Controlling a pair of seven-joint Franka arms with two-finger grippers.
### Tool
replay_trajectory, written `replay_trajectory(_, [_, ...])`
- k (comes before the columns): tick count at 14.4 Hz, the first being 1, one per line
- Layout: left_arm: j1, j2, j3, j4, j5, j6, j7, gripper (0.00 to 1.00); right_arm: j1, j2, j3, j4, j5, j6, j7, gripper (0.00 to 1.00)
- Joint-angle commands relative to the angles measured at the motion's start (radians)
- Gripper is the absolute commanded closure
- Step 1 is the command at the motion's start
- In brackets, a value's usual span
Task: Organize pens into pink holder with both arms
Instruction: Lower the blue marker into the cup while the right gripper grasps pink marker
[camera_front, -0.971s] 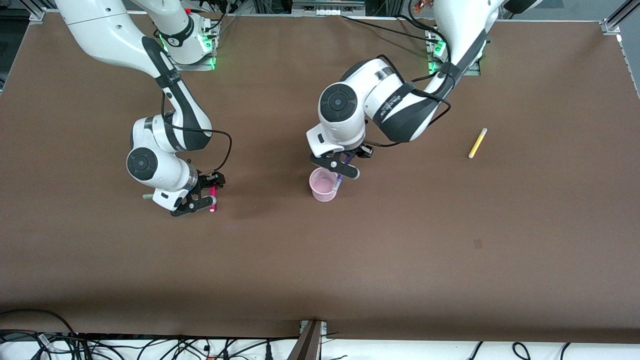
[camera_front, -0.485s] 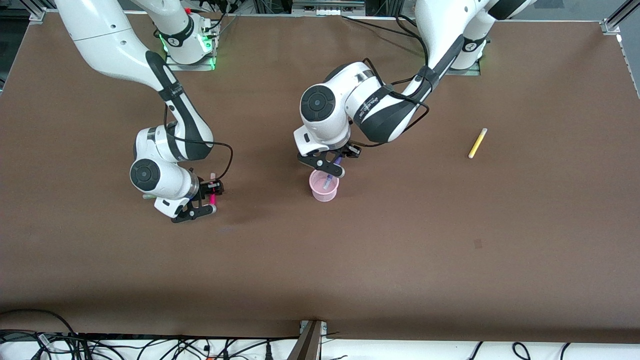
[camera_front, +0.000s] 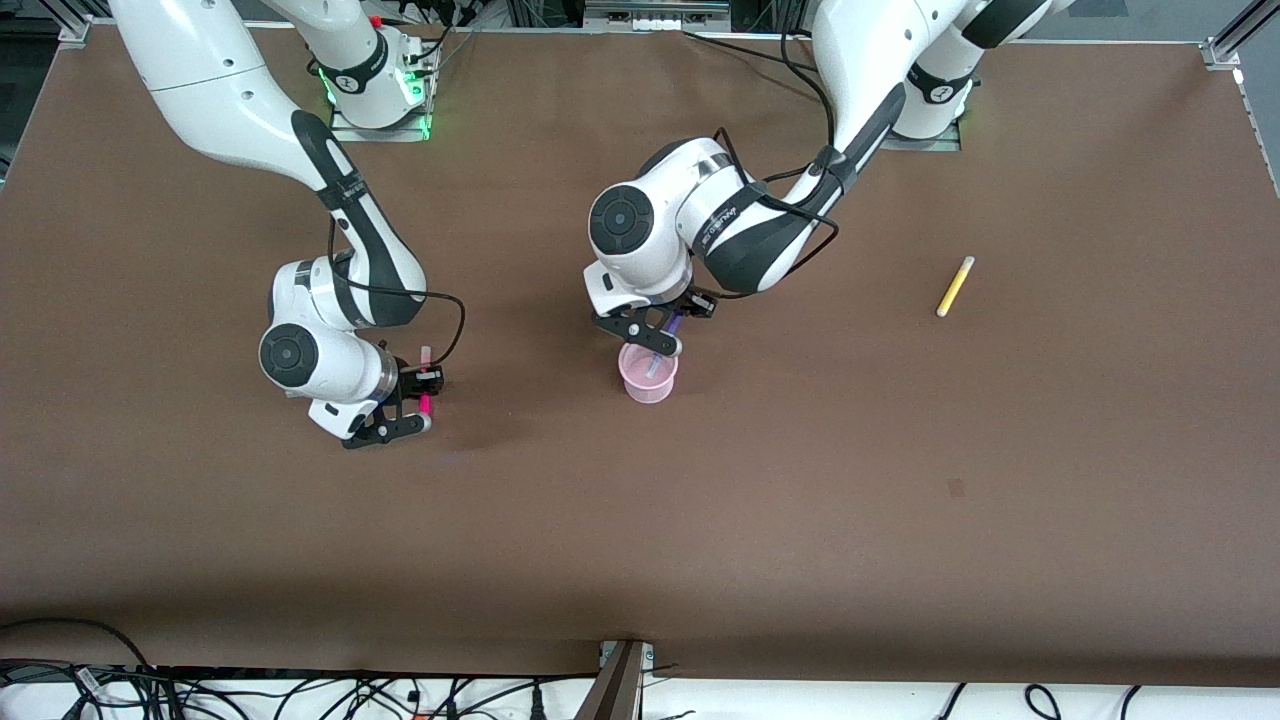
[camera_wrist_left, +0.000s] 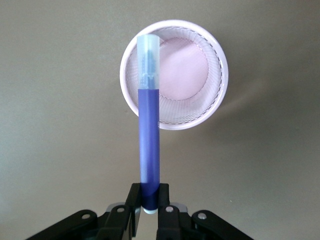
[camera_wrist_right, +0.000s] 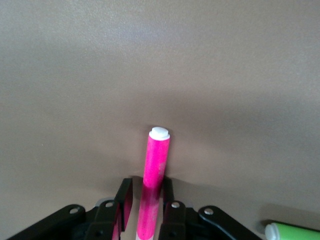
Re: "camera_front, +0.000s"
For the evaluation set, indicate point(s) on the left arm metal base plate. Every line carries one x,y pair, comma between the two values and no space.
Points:
940,145

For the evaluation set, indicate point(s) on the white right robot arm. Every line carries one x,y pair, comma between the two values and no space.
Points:
230,100

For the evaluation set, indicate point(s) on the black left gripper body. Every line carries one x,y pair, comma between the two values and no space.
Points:
697,301

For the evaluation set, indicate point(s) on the aluminium frame post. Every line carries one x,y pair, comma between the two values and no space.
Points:
615,690

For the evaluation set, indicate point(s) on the pink plastic cup holder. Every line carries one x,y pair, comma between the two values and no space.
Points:
648,390

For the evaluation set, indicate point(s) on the brown paper table cover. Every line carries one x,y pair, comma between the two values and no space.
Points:
640,520

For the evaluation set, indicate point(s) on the purple marker pen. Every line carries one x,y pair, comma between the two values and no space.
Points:
677,324

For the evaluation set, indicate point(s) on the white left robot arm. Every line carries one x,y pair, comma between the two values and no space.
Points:
640,220

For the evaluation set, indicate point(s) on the grey metal bracket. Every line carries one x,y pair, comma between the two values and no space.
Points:
655,12

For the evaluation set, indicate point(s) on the yellow marker pen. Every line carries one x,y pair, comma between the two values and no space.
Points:
955,287

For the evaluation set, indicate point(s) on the pink marker pen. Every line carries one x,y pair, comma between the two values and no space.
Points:
426,405

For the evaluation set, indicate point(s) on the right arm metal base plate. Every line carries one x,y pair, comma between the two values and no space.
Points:
380,134

